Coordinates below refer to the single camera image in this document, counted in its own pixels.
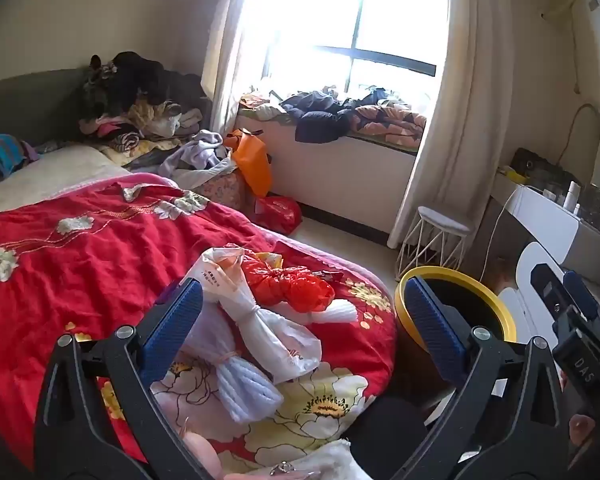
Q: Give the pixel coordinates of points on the blue striped clothing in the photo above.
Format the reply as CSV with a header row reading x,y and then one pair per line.
x,y
0,155

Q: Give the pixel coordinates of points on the red shopping bag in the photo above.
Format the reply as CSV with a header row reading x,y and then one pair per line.
x,y
280,212

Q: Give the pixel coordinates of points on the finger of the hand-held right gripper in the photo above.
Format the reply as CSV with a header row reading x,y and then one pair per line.
x,y
580,292
545,285

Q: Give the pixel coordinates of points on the red plastic bag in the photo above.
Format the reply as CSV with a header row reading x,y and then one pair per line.
x,y
290,280

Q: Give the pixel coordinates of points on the grey headboard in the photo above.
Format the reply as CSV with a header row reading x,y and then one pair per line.
x,y
25,105

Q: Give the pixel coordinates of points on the orange patterned blanket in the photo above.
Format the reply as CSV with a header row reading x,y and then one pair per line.
x,y
395,122

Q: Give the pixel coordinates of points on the window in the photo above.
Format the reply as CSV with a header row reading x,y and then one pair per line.
x,y
380,10

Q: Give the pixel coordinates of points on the dark jacket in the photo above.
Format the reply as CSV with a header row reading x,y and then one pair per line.
x,y
325,115

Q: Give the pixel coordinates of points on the yellow-rimmed black trash bin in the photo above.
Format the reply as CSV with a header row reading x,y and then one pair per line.
x,y
480,302

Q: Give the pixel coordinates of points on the white vanity dresser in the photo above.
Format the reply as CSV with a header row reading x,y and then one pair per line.
x,y
545,225

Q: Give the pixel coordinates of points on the cream curtain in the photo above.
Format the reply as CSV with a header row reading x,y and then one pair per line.
x,y
225,85
460,135

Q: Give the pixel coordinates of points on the bed with beige sheet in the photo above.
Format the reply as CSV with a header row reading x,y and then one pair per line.
x,y
55,175

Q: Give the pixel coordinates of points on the white pleated plastic bag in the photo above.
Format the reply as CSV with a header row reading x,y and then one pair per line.
x,y
245,390
337,311

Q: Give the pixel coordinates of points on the white orange-print plastic bag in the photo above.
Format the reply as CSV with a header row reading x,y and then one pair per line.
x,y
280,340

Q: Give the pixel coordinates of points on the person's right hand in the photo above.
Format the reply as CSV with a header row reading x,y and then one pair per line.
x,y
581,427

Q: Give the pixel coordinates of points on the white bottle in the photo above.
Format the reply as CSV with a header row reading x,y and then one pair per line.
x,y
571,195

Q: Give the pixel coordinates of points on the dark cloth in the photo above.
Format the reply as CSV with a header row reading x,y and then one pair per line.
x,y
385,425

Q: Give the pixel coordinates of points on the black bag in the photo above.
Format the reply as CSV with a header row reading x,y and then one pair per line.
x,y
535,165

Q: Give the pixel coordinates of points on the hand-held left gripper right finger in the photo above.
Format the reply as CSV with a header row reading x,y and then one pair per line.
x,y
435,330

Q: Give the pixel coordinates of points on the white grey garment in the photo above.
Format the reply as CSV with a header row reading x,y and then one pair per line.
x,y
195,152

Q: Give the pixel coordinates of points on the pile of clothes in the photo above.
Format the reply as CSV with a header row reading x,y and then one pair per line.
x,y
130,80

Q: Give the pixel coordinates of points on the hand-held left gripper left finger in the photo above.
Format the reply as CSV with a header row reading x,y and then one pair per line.
x,y
180,320

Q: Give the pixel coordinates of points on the white fluffy cloth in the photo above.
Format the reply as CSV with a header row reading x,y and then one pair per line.
x,y
330,462

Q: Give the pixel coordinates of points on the orange shopping bag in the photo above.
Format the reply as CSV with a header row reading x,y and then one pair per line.
x,y
250,160

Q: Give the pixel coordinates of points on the floral fabric bag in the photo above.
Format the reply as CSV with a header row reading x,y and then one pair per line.
x,y
220,191

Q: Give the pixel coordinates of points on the red floral blanket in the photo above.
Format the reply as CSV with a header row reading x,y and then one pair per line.
x,y
80,270

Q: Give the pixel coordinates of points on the white window bench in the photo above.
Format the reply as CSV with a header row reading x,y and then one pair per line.
x,y
340,180

